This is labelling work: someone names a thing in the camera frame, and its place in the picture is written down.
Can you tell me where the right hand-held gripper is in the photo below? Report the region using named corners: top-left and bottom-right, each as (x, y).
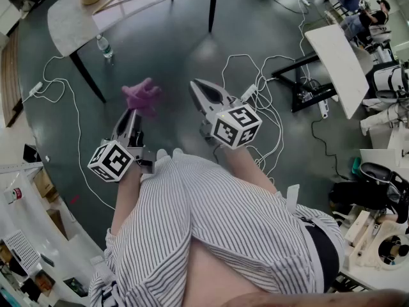
top-left (189, 78), bottom-right (263, 150)

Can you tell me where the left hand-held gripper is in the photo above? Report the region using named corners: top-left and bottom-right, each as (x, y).
top-left (88, 108), bottom-right (157, 184)

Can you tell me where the purple cloth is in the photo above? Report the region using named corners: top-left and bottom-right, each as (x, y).
top-left (121, 77), bottom-right (162, 120)

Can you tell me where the person's left forearm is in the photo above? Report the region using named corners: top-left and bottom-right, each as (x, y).
top-left (111, 168), bottom-right (143, 233)

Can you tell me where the person's right forearm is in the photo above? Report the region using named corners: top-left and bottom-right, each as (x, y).
top-left (223, 144), bottom-right (279, 198)

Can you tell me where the clear water bottle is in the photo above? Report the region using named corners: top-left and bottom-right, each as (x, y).
top-left (96, 34), bottom-right (114, 59)

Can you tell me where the black tablet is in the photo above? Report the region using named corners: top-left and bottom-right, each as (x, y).
top-left (23, 143), bottom-right (43, 165)

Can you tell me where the cardboard box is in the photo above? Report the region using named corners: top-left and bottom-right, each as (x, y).
top-left (47, 209), bottom-right (70, 240)
top-left (33, 169), bottom-right (61, 203)

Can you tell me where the striped shirt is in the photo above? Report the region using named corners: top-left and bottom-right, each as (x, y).
top-left (88, 150), bottom-right (346, 307)

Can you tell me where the grey marble table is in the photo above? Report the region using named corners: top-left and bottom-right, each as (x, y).
top-left (47, 0), bottom-right (221, 104)

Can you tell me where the white metal shelving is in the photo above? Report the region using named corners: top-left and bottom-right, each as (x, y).
top-left (0, 161), bottom-right (58, 300)

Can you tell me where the wooden slatted bench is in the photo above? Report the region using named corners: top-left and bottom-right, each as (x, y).
top-left (0, 27), bottom-right (25, 128)

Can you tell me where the white red-label bottle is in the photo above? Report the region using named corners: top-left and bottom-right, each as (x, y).
top-left (3, 186), bottom-right (26, 205)

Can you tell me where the white table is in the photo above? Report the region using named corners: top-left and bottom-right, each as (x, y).
top-left (304, 23), bottom-right (371, 120)

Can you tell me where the white perforated board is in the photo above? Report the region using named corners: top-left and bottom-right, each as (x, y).
top-left (2, 230), bottom-right (43, 277)

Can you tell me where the black bag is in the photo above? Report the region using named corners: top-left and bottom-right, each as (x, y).
top-left (328, 180), bottom-right (362, 214)

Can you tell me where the black and white headset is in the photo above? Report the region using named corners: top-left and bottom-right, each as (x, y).
top-left (372, 61), bottom-right (409, 104)
top-left (359, 161), bottom-right (409, 225)

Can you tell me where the white cable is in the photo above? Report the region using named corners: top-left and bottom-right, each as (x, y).
top-left (20, 55), bottom-right (116, 211)

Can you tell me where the tangle of white cables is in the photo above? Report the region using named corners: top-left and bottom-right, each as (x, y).
top-left (221, 54), bottom-right (286, 185)

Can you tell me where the black metal frame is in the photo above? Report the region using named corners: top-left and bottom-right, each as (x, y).
top-left (270, 52), bottom-right (337, 114)

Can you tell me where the grey shoulder strap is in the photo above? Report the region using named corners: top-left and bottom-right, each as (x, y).
top-left (286, 184), bottom-right (301, 214)
top-left (89, 256), bottom-right (118, 307)

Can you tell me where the black cable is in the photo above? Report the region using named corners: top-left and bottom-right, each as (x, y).
top-left (311, 116), bottom-right (354, 181)

